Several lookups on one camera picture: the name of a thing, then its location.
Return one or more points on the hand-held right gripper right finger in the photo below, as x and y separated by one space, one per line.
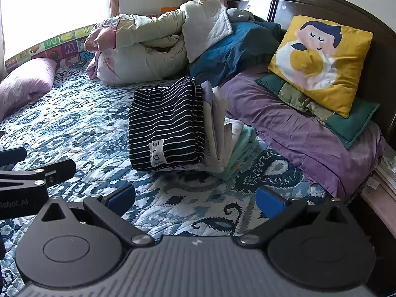
269 202

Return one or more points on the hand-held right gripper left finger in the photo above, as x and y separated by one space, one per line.
120 196

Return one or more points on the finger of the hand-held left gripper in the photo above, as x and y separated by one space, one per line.
58 170
12 156

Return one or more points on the black white striped shirt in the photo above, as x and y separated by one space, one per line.
164 123

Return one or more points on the mint green folded garment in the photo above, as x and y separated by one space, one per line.
244 156

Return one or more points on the lilac floral pillow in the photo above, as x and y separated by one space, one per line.
24 83

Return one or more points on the white folded garment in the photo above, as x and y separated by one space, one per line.
233 128

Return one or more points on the lavender white sweatshirt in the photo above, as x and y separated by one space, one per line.
212 120

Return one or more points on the green patchwork pillow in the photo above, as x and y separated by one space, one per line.
349 126

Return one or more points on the pink bedside cabinet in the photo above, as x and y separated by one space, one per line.
382 207

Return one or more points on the colourful alphabet play mat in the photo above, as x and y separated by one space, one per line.
71 49

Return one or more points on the yellow printed cushion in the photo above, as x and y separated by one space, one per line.
340 80

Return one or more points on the white pink floral comforter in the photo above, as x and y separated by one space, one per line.
139 52

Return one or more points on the bright window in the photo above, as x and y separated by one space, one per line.
52 6

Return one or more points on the teal blue blanket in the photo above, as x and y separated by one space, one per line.
229 46

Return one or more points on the dark wooden headboard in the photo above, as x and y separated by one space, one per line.
380 68

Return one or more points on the grey plush toy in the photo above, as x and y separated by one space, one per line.
241 14

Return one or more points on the orange box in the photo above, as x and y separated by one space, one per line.
169 9

